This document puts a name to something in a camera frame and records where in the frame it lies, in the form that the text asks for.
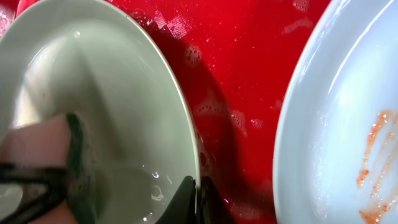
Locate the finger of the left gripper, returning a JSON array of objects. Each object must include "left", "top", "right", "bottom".
[{"left": 1, "top": 163, "right": 67, "bottom": 224}]

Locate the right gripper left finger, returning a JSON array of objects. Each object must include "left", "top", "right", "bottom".
[{"left": 155, "top": 176, "right": 196, "bottom": 224}]

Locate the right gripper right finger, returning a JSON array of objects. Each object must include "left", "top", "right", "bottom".
[{"left": 199, "top": 176, "right": 236, "bottom": 224}]

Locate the pink sponge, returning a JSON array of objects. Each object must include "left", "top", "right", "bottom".
[{"left": 1, "top": 114, "right": 77, "bottom": 224}]

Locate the light blue plate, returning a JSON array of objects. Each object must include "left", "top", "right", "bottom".
[
  {"left": 272, "top": 0, "right": 397, "bottom": 223},
  {"left": 1, "top": 1, "right": 200, "bottom": 223}
]

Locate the red plastic tray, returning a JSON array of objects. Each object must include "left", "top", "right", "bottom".
[{"left": 0, "top": 0, "right": 332, "bottom": 224}]

